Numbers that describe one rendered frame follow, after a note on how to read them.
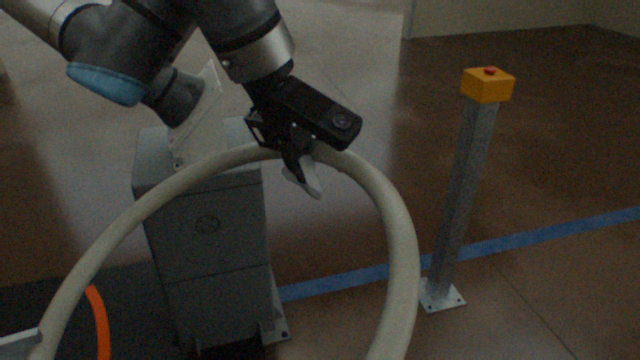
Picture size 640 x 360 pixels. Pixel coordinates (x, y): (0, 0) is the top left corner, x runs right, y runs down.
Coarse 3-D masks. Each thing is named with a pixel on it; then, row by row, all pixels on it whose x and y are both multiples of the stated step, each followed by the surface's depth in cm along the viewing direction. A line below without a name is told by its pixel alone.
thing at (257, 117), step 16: (288, 64) 49; (256, 80) 49; (272, 80) 49; (256, 96) 54; (256, 112) 57; (272, 112) 55; (272, 128) 54; (288, 128) 52; (272, 144) 58; (304, 144) 55
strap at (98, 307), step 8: (88, 288) 196; (88, 296) 192; (96, 296) 192; (96, 304) 189; (96, 312) 185; (104, 312) 185; (96, 320) 182; (104, 320) 181; (104, 328) 178; (104, 336) 175; (104, 344) 172; (104, 352) 168
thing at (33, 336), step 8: (8, 336) 49; (16, 336) 49; (24, 336) 49; (32, 336) 49; (40, 336) 50; (0, 344) 48; (8, 344) 48; (16, 344) 49; (24, 344) 49; (32, 344) 49; (0, 352) 48; (8, 352) 49; (16, 352) 49; (24, 352) 50
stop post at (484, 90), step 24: (480, 72) 137; (480, 96) 133; (504, 96) 136; (480, 120) 141; (480, 144) 147; (456, 168) 157; (480, 168) 154; (456, 192) 159; (456, 216) 165; (456, 240) 173; (432, 264) 187; (432, 288) 191; (432, 312) 187
